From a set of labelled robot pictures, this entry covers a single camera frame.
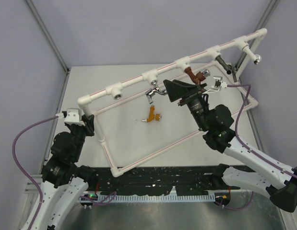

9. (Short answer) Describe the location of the yellow plastic faucet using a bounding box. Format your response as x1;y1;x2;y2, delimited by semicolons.
142;105;162;123

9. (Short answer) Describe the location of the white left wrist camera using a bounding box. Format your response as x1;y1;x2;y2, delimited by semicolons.
55;108;84;126

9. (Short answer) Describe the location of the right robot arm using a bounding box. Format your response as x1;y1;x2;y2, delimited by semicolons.
163;80;297;213

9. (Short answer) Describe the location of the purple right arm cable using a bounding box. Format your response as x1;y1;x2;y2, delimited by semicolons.
225;83;297;179

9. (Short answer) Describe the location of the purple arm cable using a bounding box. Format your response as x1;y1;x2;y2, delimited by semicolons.
225;83;297;179
13;116;65;226

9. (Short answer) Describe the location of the white PVC pipe frame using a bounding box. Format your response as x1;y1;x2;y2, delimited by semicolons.
77;27;268;178

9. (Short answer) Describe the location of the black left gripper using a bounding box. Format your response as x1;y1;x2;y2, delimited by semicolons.
66;114;95;160

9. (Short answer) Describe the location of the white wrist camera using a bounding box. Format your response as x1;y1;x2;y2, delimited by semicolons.
204;76;228;94
55;108;84;126

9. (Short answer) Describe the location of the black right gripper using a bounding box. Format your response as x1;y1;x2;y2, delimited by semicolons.
164;80;210;131

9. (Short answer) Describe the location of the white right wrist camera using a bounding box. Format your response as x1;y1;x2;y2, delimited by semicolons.
204;76;228;94

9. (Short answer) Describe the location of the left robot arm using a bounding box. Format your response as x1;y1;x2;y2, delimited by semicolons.
22;112;98;230

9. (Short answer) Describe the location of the white slotted cable duct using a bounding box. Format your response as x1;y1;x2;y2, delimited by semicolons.
110;193;215;204

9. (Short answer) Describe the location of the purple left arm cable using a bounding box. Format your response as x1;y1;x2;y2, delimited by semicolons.
13;116;65;226

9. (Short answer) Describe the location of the chrome lever faucet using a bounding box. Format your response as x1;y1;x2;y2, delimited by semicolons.
145;80;167;104

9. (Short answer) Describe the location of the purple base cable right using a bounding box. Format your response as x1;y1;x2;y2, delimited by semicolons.
214;189;254;211

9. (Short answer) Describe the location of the white faucet chrome tip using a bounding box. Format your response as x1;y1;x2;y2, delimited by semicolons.
242;46;262;65

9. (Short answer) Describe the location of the dark grey metal faucet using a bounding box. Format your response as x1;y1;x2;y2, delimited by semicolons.
215;55;238;82

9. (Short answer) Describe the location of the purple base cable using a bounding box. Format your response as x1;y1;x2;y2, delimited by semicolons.
81;190;118;207
214;189;254;211

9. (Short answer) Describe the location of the brown faucet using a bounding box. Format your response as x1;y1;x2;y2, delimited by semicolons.
184;67;211;85

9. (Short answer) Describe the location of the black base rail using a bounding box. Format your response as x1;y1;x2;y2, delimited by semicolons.
87;166;228;196

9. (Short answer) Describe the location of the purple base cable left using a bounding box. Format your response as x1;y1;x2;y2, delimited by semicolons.
81;190;118;207

